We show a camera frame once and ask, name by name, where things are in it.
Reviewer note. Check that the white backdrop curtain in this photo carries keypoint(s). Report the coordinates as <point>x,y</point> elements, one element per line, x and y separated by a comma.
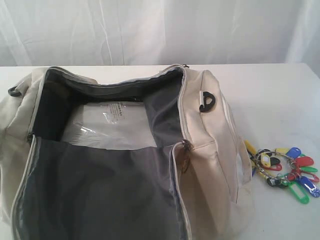
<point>158,32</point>

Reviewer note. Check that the colourful key tag bunch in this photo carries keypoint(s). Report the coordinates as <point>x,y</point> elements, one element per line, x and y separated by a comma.
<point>287,169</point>

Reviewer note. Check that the clear plastic wrapped package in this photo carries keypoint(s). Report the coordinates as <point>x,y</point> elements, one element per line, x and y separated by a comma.
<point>114,125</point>

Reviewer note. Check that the cream fabric duffel bag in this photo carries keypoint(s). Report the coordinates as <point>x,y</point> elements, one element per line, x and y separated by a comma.
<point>194,185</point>

